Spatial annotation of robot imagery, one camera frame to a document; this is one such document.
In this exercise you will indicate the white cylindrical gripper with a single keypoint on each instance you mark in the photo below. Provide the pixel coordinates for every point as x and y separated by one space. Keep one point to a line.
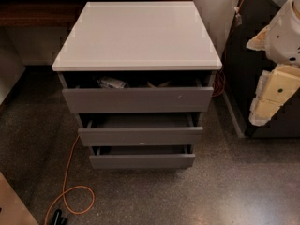
283 44

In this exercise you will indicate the grey top drawer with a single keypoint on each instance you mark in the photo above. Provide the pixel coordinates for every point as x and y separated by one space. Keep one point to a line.
82 97

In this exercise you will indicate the grey drawer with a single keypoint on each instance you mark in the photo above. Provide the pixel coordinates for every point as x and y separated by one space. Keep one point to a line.
142 157
144 129
82 97

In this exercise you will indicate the green yellow sponge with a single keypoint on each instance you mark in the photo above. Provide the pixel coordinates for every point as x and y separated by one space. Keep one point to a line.
153 85

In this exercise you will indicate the grey drawer cabinet white top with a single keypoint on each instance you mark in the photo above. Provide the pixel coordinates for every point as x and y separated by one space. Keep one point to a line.
140 42

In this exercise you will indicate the grey bottom drawer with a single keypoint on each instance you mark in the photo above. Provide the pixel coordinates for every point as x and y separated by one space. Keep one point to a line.
142 157

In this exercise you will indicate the grey middle drawer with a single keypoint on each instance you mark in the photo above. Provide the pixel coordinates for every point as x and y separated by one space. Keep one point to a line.
144 129

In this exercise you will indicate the clear plastic water bottle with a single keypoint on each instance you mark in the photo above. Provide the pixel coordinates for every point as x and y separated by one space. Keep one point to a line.
109 82

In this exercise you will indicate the dark wooden shelf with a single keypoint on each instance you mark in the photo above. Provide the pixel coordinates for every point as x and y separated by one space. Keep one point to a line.
46 13

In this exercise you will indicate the black plug on floor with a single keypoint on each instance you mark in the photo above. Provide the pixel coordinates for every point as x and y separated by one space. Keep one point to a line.
58 219

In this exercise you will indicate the cardboard box corner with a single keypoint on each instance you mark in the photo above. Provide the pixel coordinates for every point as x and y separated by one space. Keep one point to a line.
12 209

